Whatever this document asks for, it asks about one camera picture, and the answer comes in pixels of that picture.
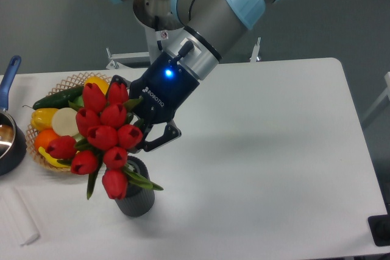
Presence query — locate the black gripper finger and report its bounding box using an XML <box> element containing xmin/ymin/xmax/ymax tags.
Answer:
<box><xmin>129</xmin><ymin>119</ymin><xmax>182</xmax><ymax>153</ymax></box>
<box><xmin>110</xmin><ymin>75</ymin><xmax>132</xmax><ymax>93</ymax></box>

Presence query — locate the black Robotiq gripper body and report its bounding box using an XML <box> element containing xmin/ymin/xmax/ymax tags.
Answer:
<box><xmin>129</xmin><ymin>52</ymin><xmax>199</xmax><ymax>124</ymax></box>

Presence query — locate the red tulip bouquet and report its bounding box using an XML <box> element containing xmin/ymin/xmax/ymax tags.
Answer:
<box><xmin>45</xmin><ymin>82</ymin><xmax>162</xmax><ymax>200</ymax></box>

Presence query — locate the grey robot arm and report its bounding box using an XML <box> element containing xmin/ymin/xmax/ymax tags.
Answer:
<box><xmin>111</xmin><ymin>0</ymin><xmax>280</xmax><ymax>153</ymax></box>

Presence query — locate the dark grey ribbed vase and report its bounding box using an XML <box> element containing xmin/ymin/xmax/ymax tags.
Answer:
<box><xmin>115</xmin><ymin>156</ymin><xmax>155</xmax><ymax>217</ymax></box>

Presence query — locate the yellow squash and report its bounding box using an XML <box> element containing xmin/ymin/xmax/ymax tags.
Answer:
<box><xmin>84</xmin><ymin>76</ymin><xmax>109</xmax><ymax>94</ymax></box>

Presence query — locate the woven wicker basket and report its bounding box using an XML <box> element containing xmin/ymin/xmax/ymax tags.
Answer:
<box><xmin>25</xmin><ymin>72</ymin><xmax>112</xmax><ymax>173</ymax></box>

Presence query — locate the dark green cucumber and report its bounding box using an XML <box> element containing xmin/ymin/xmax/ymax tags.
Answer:
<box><xmin>23</xmin><ymin>86</ymin><xmax>83</xmax><ymax>110</ymax></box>

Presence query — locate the beige round disc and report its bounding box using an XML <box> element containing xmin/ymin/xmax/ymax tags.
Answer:
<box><xmin>51</xmin><ymin>108</ymin><xmax>79</xmax><ymax>136</ymax></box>

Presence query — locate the green bok choy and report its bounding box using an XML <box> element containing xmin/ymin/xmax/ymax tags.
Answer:
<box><xmin>73</xmin><ymin>96</ymin><xmax>84</xmax><ymax>142</ymax></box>

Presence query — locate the yellow bell pepper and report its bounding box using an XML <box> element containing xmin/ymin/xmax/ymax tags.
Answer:
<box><xmin>30</xmin><ymin>108</ymin><xmax>58</xmax><ymax>132</ymax></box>

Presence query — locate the orange fruit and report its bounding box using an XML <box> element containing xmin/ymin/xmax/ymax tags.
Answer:
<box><xmin>34</xmin><ymin>129</ymin><xmax>60</xmax><ymax>150</ymax></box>

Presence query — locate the long yellow banana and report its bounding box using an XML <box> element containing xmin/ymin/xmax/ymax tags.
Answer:
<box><xmin>38</xmin><ymin>147</ymin><xmax>69</xmax><ymax>168</ymax></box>

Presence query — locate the white rolled cloth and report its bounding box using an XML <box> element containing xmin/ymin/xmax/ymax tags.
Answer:
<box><xmin>1</xmin><ymin>187</ymin><xmax>40</xmax><ymax>247</ymax></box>

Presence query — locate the black device at edge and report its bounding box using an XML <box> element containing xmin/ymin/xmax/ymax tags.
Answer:
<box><xmin>367</xmin><ymin>214</ymin><xmax>389</xmax><ymax>247</ymax></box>

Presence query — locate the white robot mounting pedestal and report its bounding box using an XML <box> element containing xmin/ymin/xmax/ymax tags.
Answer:
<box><xmin>105</xmin><ymin>0</ymin><xmax>262</xmax><ymax>70</ymax></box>

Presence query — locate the dark saucepan blue handle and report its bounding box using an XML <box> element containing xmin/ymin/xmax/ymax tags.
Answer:
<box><xmin>1</xmin><ymin>55</ymin><xmax>26</xmax><ymax>175</ymax></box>

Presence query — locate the white furniture frame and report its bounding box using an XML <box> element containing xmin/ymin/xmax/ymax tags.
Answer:
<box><xmin>361</xmin><ymin>72</ymin><xmax>389</xmax><ymax>129</ymax></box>

